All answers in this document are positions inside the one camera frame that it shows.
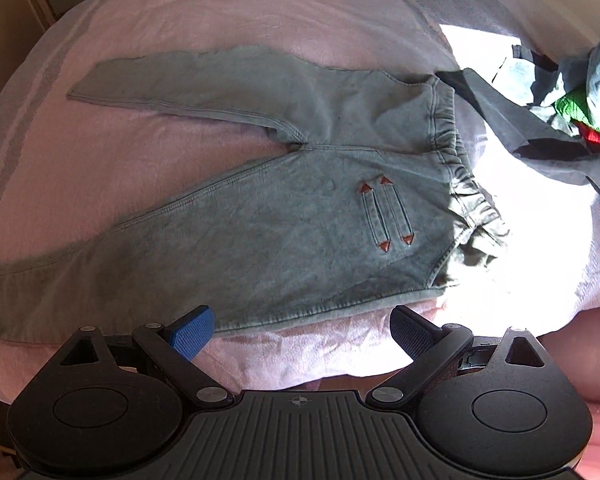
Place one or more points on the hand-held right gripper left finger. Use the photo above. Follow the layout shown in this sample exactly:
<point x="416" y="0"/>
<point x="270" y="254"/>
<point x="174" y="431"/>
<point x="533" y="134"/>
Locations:
<point x="192" y="332"/>

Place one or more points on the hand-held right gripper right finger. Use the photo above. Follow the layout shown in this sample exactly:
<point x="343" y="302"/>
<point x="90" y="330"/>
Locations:
<point x="410" y="335"/>

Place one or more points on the grey velvet pants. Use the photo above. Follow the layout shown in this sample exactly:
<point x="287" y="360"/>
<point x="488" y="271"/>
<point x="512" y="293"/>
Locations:
<point x="280" y="210"/>

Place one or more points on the grey blue shirt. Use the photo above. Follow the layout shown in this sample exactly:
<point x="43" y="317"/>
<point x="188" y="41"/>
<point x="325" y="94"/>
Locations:
<point x="505" y="120"/>

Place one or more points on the red garment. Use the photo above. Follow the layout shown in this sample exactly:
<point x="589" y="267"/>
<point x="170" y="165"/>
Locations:
<point x="592" y="136"/>

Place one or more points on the green garment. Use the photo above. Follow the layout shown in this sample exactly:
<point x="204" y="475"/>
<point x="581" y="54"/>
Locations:
<point x="575" y="107"/>

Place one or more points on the pink grey striped bedspread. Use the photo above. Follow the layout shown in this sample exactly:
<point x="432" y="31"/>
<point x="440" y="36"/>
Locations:
<point x="180" y="20"/>

